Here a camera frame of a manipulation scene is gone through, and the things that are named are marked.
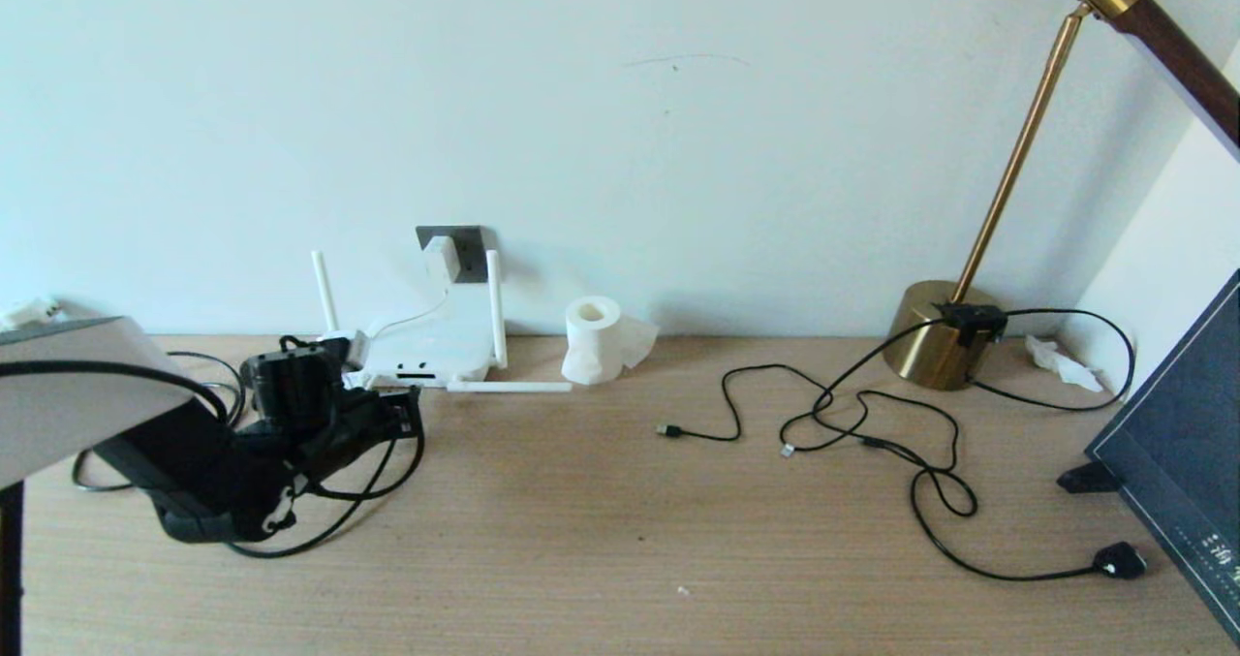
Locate black inline cord box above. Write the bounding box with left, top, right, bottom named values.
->
left=932, top=302, right=1008, bottom=349

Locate white plastic wrapped item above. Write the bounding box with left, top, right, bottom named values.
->
left=0, top=297, right=65, bottom=331

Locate brass desk lamp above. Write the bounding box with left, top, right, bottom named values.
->
left=882, top=0, right=1240, bottom=392

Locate white power adapter with cord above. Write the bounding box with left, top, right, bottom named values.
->
left=344, top=236, right=463, bottom=390

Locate black lamp cable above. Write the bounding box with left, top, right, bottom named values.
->
left=778, top=307, right=1149, bottom=581

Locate white toilet paper roll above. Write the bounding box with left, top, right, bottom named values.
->
left=562, top=296, right=661, bottom=387

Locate black USB cable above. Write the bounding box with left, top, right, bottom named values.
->
left=656, top=363, right=962, bottom=473

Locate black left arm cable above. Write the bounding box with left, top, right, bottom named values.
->
left=0, top=360, right=427, bottom=502

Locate dark framed board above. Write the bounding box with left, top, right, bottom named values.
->
left=1083, top=268, right=1240, bottom=647

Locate white router with antennas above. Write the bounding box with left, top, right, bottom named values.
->
left=311, top=249, right=574, bottom=393

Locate crumpled white tissue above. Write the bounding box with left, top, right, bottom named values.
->
left=1024, top=336, right=1103, bottom=393

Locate grey wall socket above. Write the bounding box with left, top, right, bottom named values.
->
left=417, top=226, right=488, bottom=284

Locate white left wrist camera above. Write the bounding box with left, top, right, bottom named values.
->
left=325, top=330, right=372, bottom=368

